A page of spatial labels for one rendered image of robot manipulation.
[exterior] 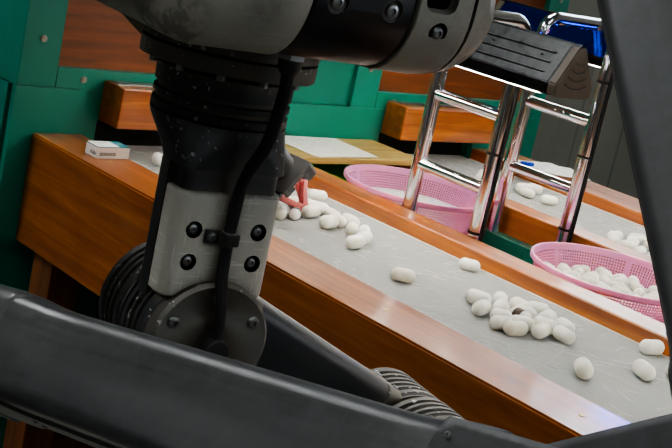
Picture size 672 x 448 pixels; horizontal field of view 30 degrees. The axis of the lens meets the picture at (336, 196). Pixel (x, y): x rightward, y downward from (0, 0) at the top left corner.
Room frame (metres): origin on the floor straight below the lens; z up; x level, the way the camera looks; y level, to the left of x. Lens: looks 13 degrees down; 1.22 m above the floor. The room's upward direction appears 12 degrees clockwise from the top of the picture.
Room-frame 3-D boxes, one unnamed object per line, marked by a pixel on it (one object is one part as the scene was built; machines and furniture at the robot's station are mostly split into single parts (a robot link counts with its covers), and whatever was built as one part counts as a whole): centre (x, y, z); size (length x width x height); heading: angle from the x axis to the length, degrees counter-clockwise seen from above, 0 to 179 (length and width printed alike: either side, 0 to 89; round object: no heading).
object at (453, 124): (2.64, -0.19, 0.83); 0.30 x 0.06 x 0.07; 135
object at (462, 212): (2.21, -0.14, 0.72); 0.27 x 0.27 x 0.10
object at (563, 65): (1.89, -0.06, 1.08); 0.62 x 0.08 x 0.07; 45
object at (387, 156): (2.36, 0.02, 0.77); 0.33 x 0.15 x 0.01; 135
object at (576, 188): (2.22, -0.40, 0.90); 0.20 x 0.19 x 0.45; 45
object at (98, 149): (1.93, 0.37, 0.77); 0.06 x 0.04 x 0.02; 135
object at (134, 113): (2.16, 0.29, 0.83); 0.30 x 0.06 x 0.07; 135
